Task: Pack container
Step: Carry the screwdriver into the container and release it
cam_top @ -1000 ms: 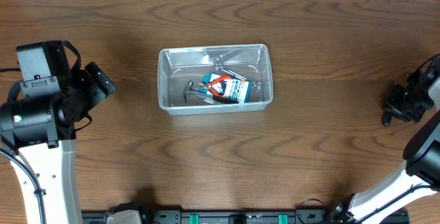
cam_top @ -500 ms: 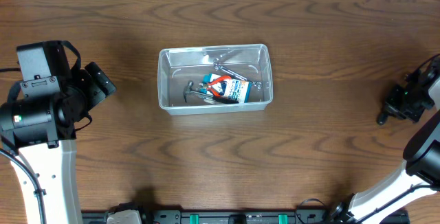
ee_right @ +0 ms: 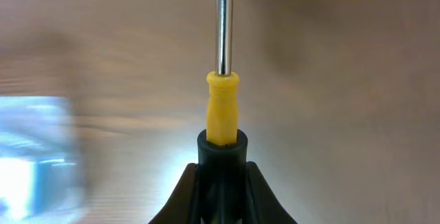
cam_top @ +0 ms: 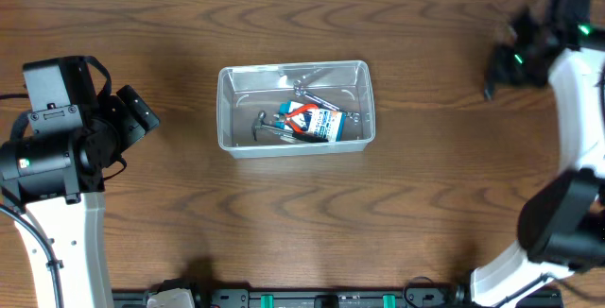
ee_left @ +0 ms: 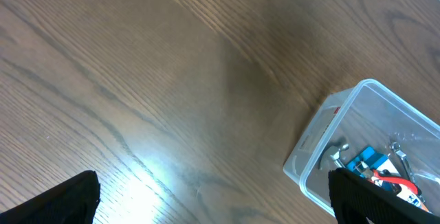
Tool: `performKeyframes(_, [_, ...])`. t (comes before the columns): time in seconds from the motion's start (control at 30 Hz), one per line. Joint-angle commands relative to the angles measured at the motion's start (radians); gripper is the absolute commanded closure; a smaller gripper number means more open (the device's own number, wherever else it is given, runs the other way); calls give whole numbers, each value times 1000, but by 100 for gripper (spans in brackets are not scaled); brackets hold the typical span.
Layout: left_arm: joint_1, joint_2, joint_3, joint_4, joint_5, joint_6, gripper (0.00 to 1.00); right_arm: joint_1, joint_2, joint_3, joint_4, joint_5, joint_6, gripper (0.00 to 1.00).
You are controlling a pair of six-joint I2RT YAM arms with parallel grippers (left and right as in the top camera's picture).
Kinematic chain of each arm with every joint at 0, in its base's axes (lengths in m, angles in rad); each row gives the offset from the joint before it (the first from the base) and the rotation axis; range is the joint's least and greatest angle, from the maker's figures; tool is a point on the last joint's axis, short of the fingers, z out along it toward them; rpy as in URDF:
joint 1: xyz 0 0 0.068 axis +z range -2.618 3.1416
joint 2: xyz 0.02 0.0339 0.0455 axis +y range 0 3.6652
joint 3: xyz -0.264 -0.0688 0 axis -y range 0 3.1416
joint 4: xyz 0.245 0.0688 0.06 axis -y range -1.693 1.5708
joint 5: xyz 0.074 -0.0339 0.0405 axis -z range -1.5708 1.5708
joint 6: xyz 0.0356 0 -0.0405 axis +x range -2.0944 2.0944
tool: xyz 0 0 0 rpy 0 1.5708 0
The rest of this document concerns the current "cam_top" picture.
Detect small claw hammer black grip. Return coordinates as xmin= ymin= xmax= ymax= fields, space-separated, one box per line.
xmin=251 ymin=111 xmax=328 ymax=143

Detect clear plastic container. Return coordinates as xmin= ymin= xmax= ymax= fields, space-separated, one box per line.
xmin=216 ymin=60 xmax=376 ymax=159

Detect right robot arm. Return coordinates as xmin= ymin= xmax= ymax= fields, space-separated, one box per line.
xmin=451 ymin=0 xmax=604 ymax=307

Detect silver combination wrench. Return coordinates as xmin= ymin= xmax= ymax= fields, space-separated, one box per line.
xmin=293 ymin=80 xmax=361 ymax=123

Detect blue white product box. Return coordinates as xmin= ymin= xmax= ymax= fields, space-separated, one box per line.
xmin=276 ymin=100 xmax=347 ymax=143

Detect black handled screwdriver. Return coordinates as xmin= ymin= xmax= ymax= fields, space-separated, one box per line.
xmin=483 ymin=72 xmax=497 ymax=101

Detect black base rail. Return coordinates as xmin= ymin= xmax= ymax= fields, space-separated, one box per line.
xmin=112 ymin=283 xmax=563 ymax=308

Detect red handled pliers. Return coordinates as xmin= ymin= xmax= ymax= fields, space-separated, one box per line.
xmin=273 ymin=102 xmax=319 ymax=133

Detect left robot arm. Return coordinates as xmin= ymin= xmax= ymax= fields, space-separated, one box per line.
xmin=1 ymin=56 xmax=160 ymax=307

